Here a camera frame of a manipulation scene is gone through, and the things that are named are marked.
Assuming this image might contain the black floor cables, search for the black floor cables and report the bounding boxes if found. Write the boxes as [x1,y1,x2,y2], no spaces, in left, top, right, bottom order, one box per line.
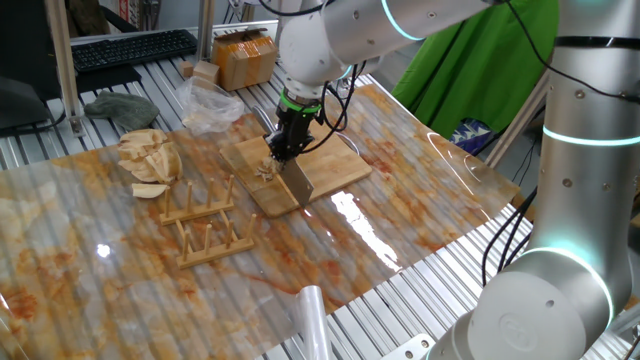
[481,185,539,288]

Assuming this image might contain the blue patterned bag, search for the blue patterned bag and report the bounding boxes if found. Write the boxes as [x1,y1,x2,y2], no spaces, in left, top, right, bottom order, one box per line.
[449,118,494,154]

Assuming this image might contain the black keyboard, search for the black keyboard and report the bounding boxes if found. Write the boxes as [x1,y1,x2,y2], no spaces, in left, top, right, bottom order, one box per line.
[71,28,199,74]

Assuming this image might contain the aluminium frame post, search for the aluminium frame post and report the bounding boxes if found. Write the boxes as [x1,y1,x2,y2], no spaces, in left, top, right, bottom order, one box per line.
[43,0,87,137]
[195,0,217,62]
[483,72,551,169]

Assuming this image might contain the clear plastic bag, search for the clear plastic bag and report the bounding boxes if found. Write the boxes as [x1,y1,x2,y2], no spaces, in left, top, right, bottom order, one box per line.
[176,76,247,137]

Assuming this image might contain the marble pattern plastic sheet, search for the marble pattern plastic sheet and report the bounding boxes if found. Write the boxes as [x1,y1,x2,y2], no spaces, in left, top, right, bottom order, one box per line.
[0,83,522,360]

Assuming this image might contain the large black object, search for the large black object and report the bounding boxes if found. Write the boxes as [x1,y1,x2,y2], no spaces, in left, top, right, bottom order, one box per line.
[0,0,62,132]

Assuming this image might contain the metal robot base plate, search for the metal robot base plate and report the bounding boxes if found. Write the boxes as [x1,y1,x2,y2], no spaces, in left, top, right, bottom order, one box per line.
[381,333,438,360]

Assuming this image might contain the lotus root chunk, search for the lotus root chunk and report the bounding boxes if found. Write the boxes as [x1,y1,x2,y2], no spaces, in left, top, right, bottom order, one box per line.
[119,128,169,150]
[117,144,154,184]

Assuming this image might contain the bamboo cutting board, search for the bamboo cutting board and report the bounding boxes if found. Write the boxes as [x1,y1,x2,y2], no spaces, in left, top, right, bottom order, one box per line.
[218,117,374,219]

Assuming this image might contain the black desk mat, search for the black desk mat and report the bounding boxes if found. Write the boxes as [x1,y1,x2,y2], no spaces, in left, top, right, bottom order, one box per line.
[73,63,144,96]

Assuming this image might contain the green fabric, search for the green fabric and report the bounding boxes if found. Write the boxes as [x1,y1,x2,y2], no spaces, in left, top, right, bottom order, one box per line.
[391,0,560,141]

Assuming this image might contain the grey green cloth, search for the grey green cloth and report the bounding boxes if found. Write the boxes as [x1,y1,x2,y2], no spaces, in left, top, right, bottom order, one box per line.
[84,90,161,133]

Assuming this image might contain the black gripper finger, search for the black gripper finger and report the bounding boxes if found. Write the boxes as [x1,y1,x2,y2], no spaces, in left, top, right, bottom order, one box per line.
[264,132,289,162]
[284,133,314,162]

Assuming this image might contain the steel cleaver knife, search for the steel cleaver knife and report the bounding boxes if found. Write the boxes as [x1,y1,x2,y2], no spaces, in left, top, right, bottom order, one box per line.
[251,103,316,208]

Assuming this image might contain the pale lotus wedge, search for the pale lotus wedge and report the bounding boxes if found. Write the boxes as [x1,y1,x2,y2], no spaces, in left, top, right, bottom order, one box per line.
[131,182,171,200]

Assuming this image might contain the clear plastic film roll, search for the clear plastic film roll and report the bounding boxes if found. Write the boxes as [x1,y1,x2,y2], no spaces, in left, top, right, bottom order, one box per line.
[293,284,333,360]

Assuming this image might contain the taped cardboard box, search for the taped cardboard box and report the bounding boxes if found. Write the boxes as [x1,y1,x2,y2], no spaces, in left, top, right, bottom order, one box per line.
[211,28,279,92]

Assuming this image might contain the wooden peg rack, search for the wooden peg rack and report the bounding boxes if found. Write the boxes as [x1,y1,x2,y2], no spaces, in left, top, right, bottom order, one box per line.
[158,174,258,271]

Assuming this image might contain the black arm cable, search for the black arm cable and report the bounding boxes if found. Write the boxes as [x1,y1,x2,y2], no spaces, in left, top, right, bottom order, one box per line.
[299,62,368,155]

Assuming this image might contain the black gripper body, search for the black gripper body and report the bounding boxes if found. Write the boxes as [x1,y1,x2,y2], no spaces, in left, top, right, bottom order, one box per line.
[274,106,315,147]

